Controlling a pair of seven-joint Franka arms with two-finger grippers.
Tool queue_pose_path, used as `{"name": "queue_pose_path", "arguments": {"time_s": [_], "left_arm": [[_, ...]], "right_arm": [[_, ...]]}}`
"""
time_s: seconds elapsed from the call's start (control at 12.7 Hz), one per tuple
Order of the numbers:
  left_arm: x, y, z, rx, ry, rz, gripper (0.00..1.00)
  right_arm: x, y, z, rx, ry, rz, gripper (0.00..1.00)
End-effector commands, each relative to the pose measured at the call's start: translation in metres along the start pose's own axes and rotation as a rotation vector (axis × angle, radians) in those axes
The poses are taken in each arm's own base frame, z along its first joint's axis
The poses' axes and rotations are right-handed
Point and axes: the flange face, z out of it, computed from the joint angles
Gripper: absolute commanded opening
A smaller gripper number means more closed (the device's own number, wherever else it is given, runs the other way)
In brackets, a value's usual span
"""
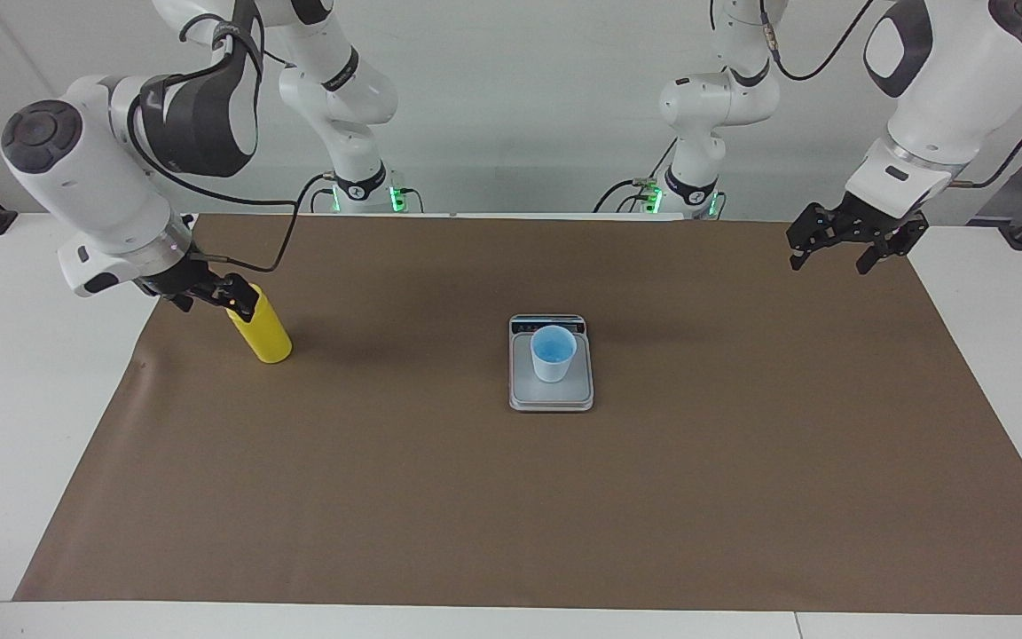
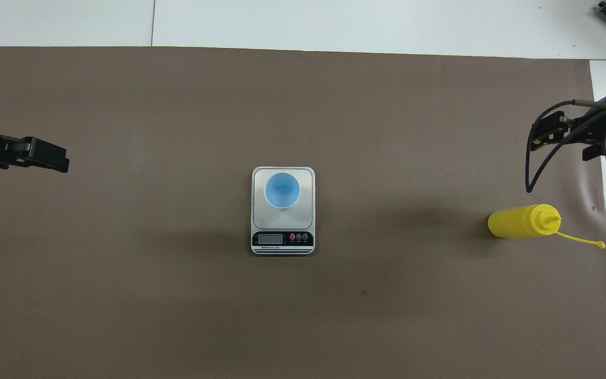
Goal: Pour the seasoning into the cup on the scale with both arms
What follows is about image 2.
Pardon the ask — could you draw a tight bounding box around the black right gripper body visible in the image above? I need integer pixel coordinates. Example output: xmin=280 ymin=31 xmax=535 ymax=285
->
xmin=582 ymin=95 xmax=606 ymax=161

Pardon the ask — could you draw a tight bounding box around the yellow squeeze bottle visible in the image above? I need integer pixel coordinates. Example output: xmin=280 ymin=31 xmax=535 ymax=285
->
xmin=488 ymin=204 xmax=606 ymax=250

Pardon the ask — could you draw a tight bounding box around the light blue plastic cup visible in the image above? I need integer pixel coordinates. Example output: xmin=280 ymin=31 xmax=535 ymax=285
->
xmin=264 ymin=172 xmax=301 ymax=210

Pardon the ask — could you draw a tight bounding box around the silver digital kitchen scale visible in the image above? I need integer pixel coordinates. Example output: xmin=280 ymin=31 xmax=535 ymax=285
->
xmin=251 ymin=167 xmax=316 ymax=256

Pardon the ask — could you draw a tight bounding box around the brown paper table mat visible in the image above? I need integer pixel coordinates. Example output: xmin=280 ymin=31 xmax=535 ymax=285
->
xmin=0 ymin=46 xmax=606 ymax=379

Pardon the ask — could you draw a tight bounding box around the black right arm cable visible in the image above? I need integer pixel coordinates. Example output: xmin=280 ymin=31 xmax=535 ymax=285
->
xmin=525 ymin=99 xmax=606 ymax=193

